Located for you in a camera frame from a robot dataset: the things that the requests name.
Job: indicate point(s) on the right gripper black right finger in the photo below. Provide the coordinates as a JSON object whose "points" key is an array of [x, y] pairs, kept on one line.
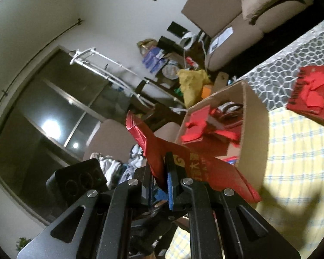
{"points": [[222, 224]]}

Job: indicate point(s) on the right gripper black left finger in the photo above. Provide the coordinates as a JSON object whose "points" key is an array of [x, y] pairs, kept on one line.
{"points": [[97, 225]]}

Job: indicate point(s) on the red envelope stack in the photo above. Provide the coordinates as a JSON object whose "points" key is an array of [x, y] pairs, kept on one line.
{"points": [[200, 167]]}

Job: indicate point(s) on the yellow plaid cloth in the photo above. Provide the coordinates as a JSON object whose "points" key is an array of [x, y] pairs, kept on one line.
{"points": [[293, 185]]}

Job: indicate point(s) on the cardboard box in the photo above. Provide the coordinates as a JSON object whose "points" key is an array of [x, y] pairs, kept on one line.
{"points": [[255, 129]]}

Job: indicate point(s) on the yellow plastic bag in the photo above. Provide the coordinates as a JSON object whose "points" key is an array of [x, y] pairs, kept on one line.
{"points": [[191, 85]]}

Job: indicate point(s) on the grey pebble pattern mat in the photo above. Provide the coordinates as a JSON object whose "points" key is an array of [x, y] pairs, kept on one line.
{"points": [[273, 80]]}

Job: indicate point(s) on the red gift bag pile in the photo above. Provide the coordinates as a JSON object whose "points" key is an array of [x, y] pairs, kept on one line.
{"points": [[307, 97]]}

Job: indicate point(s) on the white clothes rack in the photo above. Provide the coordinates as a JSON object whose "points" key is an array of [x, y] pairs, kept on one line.
{"points": [[109, 69]]}

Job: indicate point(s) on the brown sofa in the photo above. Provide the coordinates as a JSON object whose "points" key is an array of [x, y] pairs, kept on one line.
{"points": [[230, 34]]}

